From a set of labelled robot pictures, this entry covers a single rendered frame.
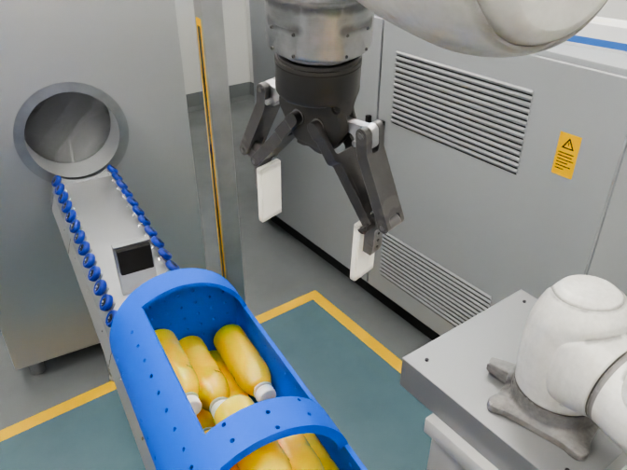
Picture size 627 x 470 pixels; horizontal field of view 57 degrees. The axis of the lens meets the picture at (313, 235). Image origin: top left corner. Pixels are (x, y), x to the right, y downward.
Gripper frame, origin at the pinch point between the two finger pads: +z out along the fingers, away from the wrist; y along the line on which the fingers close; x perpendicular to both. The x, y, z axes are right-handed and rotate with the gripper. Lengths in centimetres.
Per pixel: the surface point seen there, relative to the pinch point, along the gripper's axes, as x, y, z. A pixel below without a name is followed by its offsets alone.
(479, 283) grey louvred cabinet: 138, -34, 124
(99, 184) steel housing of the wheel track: 42, -150, 85
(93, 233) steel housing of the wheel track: 22, -118, 80
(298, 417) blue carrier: 0.1, -2.2, 36.3
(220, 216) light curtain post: 50, -86, 70
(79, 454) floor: -8, -113, 170
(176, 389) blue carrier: -8.6, -21.0, 39.0
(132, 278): 15, -81, 71
